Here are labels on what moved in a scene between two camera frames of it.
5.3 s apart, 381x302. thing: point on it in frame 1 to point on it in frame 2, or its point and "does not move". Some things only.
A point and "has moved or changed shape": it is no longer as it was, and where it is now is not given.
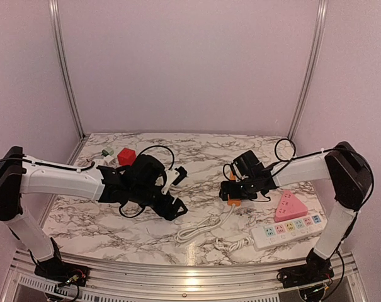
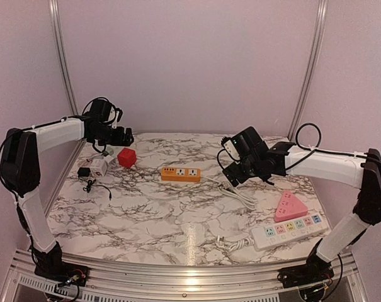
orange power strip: (230, 201) to (181, 174)
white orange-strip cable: (206, 224) has moved or changed shape
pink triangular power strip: (290, 207) does not move
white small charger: (109, 158) does not move
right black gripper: (233, 194) to (231, 169)
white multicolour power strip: (275, 234) does not move
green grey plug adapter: (107, 151) does not move
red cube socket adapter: (126, 156) does not move
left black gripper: (170, 214) to (119, 140)
